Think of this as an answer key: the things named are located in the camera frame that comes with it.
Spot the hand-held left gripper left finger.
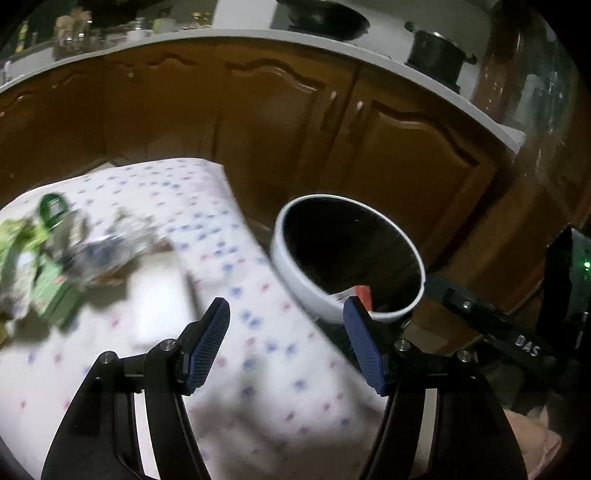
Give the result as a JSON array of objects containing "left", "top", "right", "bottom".
[{"left": 41, "top": 298, "right": 230, "bottom": 480}]

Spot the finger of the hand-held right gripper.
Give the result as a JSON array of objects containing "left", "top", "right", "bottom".
[{"left": 425, "top": 274, "right": 560, "bottom": 370}]

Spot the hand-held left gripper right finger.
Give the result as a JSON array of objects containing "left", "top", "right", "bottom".
[{"left": 342, "top": 295, "right": 529, "bottom": 480}]

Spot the red and white wrapper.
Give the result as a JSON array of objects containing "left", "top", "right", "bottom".
[{"left": 330, "top": 285, "right": 374, "bottom": 311}]

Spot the white paper box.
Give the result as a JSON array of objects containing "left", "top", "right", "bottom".
[{"left": 127, "top": 256, "right": 197, "bottom": 349}]

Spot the white bowl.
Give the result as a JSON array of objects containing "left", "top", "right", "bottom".
[{"left": 270, "top": 194, "right": 426, "bottom": 324}]

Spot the clear plastic wrapper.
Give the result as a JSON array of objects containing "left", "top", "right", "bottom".
[{"left": 58, "top": 207, "right": 162, "bottom": 288}]

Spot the green paper box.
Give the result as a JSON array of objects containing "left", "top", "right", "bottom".
[{"left": 30, "top": 256, "right": 86, "bottom": 329}]

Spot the green plastic ring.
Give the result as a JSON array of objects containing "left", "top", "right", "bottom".
[{"left": 37, "top": 193, "right": 70, "bottom": 232}]

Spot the white floral cloth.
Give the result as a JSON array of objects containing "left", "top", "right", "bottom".
[{"left": 0, "top": 158, "right": 416, "bottom": 480}]

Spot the pink cloth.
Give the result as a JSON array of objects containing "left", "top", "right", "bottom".
[{"left": 502, "top": 408, "right": 564, "bottom": 477}]

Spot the wooden framed glass door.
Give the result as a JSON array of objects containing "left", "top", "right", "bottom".
[{"left": 471, "top": 14, "right": 587, "bottom": 227}]

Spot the wooden kitchen base cabinet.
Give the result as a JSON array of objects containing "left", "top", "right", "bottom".
[{"left": 0, "top": 39, "right": 522, "bottom": 356}]

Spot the black cooking pot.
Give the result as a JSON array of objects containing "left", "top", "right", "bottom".
[{"left": 404, "top": 21, "right": 478, "bottom": 92}]

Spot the white kitchen countertop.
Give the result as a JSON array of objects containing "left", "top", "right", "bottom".
[{"left": 0, "top": 28, "right": 527, "bottom": 153}]

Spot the black wok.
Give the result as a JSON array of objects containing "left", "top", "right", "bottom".
[{"left": 276, "top": 0, "right": 371, "bottom": 41}]

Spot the rack of glass jars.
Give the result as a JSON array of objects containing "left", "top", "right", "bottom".
[{"left": 50, "top": 11, "right": 105, "bottom": 58}]

